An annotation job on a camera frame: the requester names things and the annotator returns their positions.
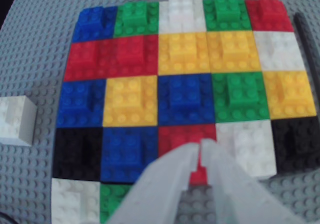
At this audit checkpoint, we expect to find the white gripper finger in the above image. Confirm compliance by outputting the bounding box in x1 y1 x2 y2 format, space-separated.
106 140 201 224
201 138 309 224

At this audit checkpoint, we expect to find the white lego cube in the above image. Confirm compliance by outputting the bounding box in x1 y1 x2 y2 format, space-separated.
50 177 102 224
214 120 278 179
253 30 307 72
0 95 38 147
158 0 207 35

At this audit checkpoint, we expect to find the blue lego cube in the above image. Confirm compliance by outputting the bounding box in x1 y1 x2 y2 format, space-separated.
56 78 107 128
156 73 217 127
71 6 118 44
99 126 160 185

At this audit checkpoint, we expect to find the green lego cube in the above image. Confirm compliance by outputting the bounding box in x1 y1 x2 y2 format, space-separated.
99 183 136 224
211 71 272 123
113 1 160 39
202 0 253 32

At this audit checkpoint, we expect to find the red lego cube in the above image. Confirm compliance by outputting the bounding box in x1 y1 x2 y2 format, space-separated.
63 40 118 82
157 123 217 186
244 0 295 33
111 35 160 77

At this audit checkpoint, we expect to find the black lego cube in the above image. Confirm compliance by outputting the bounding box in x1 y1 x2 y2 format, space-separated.
51 126 105 181
270 116 320 171

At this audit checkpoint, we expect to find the yellow lego cube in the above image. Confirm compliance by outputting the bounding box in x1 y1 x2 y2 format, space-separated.
157 32 212 76
101 75 159 128
205 31 263 74
262 70 317 121

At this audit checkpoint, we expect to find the grey lego baseplate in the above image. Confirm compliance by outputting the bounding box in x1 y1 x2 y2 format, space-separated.
0 0 320 224

